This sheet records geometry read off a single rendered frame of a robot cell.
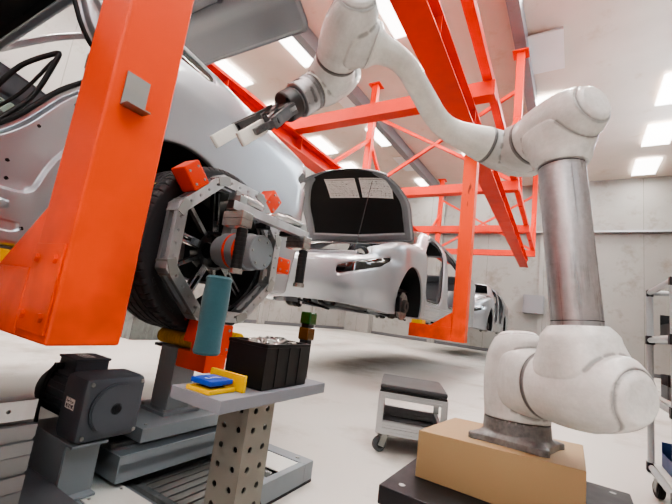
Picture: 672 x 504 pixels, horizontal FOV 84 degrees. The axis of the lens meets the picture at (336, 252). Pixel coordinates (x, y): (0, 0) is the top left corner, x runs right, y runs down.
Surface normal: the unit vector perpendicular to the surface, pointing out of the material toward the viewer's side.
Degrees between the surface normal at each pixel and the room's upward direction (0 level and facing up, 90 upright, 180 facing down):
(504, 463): 90
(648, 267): 90
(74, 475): 90
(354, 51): 165
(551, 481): 90
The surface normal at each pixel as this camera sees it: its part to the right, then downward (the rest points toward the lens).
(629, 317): -0.53, -0.21
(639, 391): 0.24, -0.09
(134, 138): 0.86, 0.03
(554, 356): -0.95, -0.16
